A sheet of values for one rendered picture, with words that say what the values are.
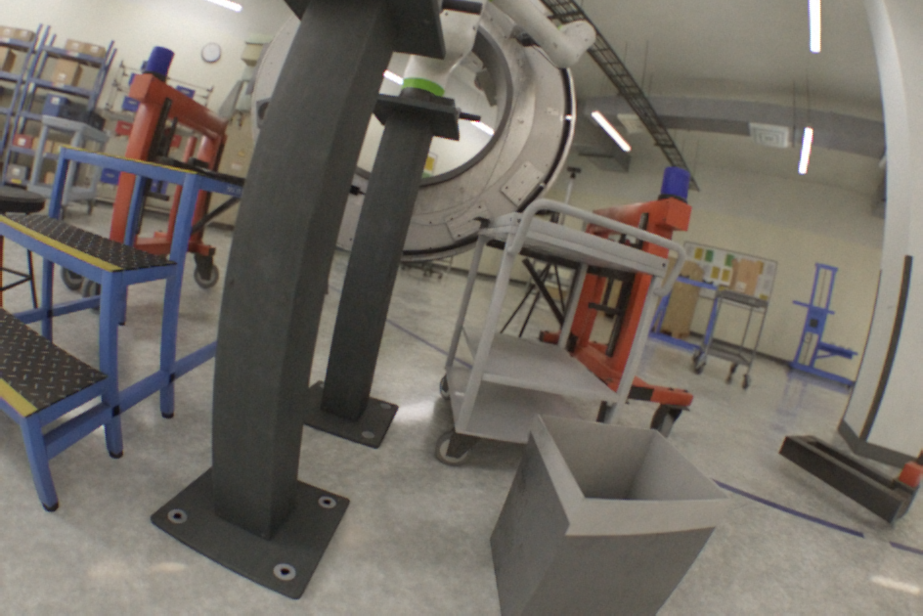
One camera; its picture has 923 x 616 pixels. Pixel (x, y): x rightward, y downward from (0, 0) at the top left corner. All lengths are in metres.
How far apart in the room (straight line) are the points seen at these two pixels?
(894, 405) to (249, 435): 3.14
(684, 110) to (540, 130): 4.99
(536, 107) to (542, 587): 1.59
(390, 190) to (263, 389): 0.66
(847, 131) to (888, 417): 4.24
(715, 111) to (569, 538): 6.18
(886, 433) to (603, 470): 2.49
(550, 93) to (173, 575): 1.88
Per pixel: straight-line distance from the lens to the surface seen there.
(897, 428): 3.11
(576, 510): 0.52
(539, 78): 1.75
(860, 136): 6.39
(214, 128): 2.29
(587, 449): 0.80
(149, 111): 1.89
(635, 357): 1.09
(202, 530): 0.77
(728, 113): 6.37
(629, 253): 1.02
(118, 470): 0.92
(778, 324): 9.71
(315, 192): 0.51
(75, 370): 0.85
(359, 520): 0.85
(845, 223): 10.24
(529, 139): 1.64
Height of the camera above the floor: 0.58
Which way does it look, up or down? 3 degrees down
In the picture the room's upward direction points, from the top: 14 degrees clockwise
